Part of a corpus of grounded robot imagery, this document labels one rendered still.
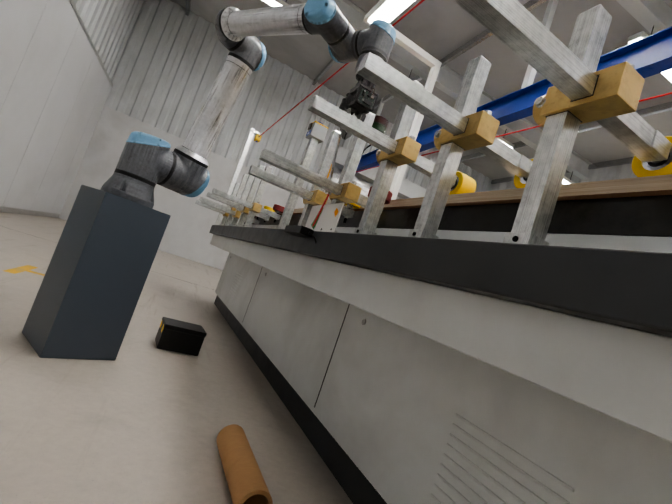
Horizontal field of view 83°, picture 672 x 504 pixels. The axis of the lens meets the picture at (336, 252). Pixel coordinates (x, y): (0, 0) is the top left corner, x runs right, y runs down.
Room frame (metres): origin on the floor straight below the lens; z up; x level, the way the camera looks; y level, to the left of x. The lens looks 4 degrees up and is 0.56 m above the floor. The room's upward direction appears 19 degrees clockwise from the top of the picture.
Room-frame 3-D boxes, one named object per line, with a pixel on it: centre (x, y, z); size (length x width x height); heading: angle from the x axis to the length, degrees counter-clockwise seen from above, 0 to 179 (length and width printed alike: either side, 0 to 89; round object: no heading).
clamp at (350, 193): (1.23, 0.04, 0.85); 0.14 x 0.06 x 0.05; 25
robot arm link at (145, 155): (1.51, 0.84, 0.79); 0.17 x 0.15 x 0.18; 143
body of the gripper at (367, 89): (1.15, 0.08, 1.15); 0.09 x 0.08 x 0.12; 25
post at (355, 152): (1.25, 0.05, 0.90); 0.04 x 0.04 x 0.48; 25
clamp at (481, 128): (0.78, -0.17, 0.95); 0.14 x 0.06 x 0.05; 25
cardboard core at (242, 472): (1.01, 0.05, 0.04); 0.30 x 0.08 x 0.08; 25
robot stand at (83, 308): (1.50, 0.84, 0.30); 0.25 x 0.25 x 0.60; 52
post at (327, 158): (1.48, 0.15, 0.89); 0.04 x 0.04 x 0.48; 25
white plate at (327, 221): (1.27, 0.08, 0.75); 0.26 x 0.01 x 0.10; 25
